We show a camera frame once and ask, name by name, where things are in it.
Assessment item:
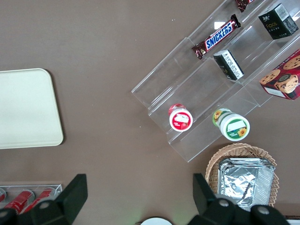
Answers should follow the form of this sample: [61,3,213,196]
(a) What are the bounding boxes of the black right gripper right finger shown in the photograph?
[188,173,253,225]

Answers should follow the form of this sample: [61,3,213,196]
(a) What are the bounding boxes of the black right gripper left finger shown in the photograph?
[16,173,88,225]

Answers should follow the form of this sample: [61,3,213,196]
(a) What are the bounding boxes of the light wicker basket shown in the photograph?
[205,143,280,210]

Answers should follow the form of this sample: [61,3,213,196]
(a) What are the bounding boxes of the beige plastic tray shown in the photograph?
[0,67,65,150]

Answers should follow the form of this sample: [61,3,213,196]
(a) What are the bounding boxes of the clear acrylic bottle rack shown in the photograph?
[0,183,64,213]

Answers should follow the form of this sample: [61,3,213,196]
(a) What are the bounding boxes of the stack of foil containers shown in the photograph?
[217,157,276,212]

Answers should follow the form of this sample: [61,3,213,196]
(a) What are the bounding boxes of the green lid yogurt cup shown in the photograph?
[212,108,251,142]

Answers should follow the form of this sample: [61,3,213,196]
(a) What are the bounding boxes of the white snack bin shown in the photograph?
[284,215,300,225]

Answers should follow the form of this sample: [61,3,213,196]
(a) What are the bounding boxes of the red lid yogurt cup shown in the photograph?
[168,103,194,133]

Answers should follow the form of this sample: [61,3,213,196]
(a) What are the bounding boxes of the clear acrylic stepped stand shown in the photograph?
[131,0,300,163]

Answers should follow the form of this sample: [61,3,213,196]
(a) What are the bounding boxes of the small black box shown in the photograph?
[258,2,300,41]
[213,49,245,82]

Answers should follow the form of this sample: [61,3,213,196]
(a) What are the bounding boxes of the red cookie box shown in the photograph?
[259,48,300,101]

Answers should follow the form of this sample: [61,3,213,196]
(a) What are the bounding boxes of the Snickers chocolate bar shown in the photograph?
[191,14,242,60]
[234,0,255,13]

